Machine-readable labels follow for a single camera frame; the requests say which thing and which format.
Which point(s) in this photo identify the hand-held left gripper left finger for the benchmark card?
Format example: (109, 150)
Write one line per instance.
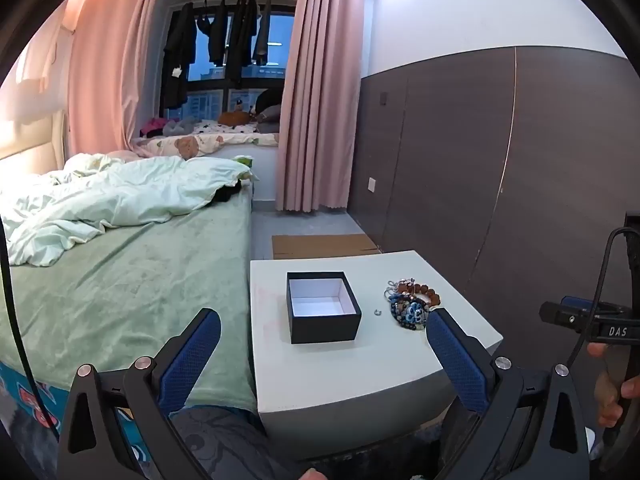
(187, 360)

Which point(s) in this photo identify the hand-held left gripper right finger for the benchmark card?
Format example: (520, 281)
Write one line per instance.
(450, 355)

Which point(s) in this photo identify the black square gift box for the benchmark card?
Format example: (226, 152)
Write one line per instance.
(325, 322)

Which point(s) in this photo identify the person's right hand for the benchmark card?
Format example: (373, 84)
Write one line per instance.
(607, 395)

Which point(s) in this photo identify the person's left hand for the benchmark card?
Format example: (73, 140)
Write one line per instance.
(312, 475)

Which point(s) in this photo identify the grey patterned pants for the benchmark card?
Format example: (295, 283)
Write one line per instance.
(220, 440)

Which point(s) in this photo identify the bed with green sheet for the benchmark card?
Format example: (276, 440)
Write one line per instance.
(125, 285)

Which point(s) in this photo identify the white side table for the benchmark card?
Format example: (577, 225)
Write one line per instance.
(300, 380)

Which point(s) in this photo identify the flat brown cardboard sheet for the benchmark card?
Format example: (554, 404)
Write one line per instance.
(320, 246)

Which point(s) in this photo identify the pale green quilt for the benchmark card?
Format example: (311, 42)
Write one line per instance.
(125, 190)

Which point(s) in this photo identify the green tissue box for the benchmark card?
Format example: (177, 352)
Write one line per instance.
(245, 161)

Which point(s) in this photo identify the printed window seat cushion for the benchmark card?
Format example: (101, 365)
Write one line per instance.
(225, 137)

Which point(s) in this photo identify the pink cloth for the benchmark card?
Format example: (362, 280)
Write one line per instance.
(152, 126)

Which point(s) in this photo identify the orange plush toy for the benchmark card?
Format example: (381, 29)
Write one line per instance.
(234, 117)

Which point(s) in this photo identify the dark pillow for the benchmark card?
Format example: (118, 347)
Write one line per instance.
(270, 102)

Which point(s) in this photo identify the beige padded headboard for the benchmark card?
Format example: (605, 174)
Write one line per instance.
(30, 135)

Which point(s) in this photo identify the pink curtain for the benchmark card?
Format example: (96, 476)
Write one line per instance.
(115, 60)
(320, 85)

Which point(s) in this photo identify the dark hanging garment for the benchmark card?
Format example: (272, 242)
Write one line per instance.
(179, 50)
(243, 30)
(216, 35)
(263, 35)

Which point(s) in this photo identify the window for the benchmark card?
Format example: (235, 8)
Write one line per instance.
(272, 45)

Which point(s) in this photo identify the white wall socket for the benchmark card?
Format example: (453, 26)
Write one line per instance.
(371, 184)

